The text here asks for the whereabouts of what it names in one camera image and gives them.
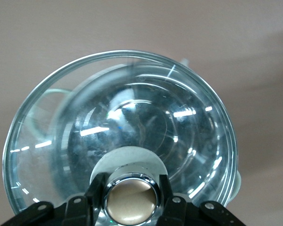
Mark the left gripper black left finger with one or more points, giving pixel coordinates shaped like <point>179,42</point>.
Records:
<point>92,207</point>

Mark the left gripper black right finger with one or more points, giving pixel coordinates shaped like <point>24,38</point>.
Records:
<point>171,209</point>

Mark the glass pot lid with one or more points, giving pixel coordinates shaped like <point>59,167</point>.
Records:
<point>132,155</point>

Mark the stainless steel pot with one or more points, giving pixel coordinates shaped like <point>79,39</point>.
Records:
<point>238,183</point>

